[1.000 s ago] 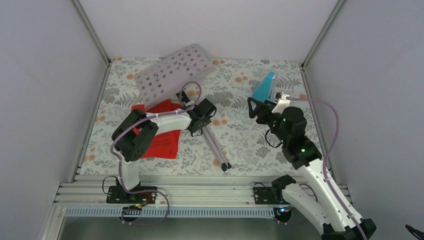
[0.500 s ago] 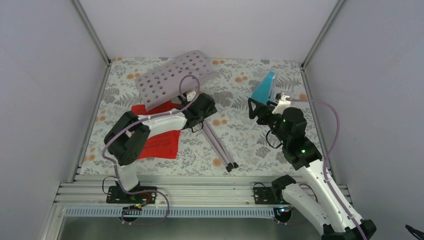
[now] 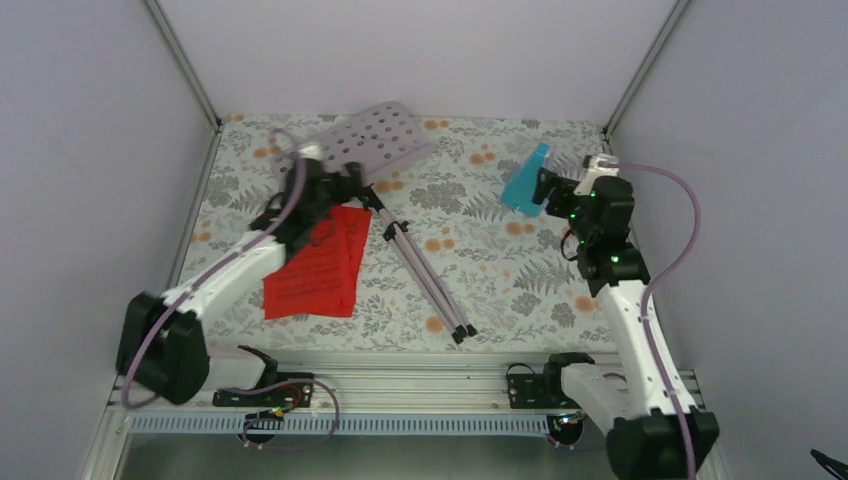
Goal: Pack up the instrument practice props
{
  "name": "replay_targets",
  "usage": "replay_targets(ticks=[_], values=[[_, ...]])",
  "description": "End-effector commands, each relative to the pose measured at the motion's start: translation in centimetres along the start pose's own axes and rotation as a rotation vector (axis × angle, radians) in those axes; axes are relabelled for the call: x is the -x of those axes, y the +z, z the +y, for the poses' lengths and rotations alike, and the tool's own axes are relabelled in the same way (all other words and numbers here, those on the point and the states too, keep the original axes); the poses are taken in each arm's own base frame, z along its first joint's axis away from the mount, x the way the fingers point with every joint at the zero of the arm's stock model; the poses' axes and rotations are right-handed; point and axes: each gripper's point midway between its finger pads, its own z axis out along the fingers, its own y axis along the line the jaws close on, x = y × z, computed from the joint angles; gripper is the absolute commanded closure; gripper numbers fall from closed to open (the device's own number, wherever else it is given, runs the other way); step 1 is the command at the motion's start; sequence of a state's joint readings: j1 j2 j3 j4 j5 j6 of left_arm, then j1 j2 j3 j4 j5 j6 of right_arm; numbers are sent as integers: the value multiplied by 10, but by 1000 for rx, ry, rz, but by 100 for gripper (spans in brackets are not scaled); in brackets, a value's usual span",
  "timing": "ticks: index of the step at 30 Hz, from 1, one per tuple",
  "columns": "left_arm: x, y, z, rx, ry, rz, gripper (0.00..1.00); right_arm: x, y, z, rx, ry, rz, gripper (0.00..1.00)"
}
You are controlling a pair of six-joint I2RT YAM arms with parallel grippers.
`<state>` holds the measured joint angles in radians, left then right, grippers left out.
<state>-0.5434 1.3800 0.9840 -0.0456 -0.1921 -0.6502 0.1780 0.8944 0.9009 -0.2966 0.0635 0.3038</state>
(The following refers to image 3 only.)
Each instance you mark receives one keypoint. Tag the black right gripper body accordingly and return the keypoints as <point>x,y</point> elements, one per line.
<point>556,205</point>

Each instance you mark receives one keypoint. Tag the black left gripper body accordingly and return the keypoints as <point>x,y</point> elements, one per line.
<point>341,194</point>

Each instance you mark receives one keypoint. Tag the blue metronome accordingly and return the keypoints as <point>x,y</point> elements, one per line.
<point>520,188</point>

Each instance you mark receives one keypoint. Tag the white tripod music stand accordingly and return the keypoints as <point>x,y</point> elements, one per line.
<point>402,303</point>

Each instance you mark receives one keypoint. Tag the red sheet music page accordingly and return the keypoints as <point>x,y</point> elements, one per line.
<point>356,223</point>
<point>310,283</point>

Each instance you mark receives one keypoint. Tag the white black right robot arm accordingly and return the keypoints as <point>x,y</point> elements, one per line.
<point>654,429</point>

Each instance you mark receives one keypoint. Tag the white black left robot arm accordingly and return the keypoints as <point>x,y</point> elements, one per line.
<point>163,347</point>

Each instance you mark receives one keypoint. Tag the floral patterned table mat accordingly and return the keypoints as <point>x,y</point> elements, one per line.
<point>512,275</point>

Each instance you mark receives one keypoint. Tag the black object at corner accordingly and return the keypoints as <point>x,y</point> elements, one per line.
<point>834,467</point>

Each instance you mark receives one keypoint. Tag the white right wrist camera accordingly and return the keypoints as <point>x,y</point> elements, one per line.
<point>596,166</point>

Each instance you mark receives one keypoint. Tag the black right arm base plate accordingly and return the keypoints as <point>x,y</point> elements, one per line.
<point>528,389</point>

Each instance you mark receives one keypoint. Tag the aluminium front rail frame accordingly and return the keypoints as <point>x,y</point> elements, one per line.
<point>382,383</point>

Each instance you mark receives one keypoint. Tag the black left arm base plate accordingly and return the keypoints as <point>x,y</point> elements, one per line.
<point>289,390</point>

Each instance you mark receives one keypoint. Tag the perforated blue-grey cable duct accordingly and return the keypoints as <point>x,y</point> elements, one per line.
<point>347,424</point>

